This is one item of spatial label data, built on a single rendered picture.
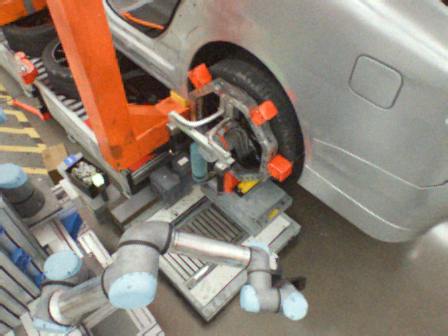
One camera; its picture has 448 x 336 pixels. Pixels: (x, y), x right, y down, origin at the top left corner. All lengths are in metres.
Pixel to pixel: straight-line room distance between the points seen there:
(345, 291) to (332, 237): 0.36
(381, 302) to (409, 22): 1.74
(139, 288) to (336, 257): 1.77
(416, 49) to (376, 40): 0.12
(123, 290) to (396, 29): 1.04
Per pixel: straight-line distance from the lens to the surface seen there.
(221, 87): 1.78
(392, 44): 1.28
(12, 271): 1.58
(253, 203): 2.43
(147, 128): 2.22
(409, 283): 2.69
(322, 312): 2.44
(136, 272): 1.03
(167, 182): 2.31
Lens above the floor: 2.26
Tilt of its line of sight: 52 degrees down
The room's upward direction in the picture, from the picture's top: 1 degrees clockwise
